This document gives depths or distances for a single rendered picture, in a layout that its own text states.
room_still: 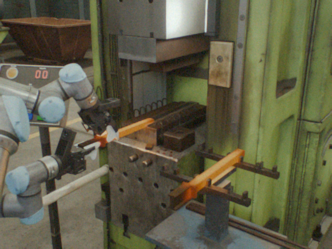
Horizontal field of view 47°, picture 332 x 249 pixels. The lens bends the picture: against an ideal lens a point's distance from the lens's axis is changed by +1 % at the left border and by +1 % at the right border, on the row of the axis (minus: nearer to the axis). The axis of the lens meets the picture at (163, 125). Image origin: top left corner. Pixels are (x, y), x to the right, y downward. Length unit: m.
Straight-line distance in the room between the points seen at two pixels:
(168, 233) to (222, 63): 0.66
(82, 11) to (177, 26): 8.96
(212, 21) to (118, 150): 0.68
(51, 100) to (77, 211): 1.86
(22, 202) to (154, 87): 0.97
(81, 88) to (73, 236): 1.55
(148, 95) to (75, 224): 1.23
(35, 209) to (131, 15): 0.81
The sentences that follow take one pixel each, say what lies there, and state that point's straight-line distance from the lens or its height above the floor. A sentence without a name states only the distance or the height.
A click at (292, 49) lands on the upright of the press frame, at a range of 1.80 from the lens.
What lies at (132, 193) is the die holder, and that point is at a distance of 1.74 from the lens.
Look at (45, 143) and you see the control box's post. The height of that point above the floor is 0.80.
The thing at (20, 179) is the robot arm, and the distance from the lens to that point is 1.24.
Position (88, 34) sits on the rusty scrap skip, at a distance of 8.33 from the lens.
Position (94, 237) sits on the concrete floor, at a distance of 2.66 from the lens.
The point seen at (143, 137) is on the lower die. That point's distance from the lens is 1.65.
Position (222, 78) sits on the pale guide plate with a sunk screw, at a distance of 1.51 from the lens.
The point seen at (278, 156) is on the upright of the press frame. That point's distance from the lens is 1.94.
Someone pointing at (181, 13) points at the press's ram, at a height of 1.45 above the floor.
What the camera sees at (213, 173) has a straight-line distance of 1.21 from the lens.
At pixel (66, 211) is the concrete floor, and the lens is 2.96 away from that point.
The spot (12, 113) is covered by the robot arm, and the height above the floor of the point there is 1.27.
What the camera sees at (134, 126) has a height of 1.01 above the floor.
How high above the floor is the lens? 1.55
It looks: 20 degrees down
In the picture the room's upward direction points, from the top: straight up
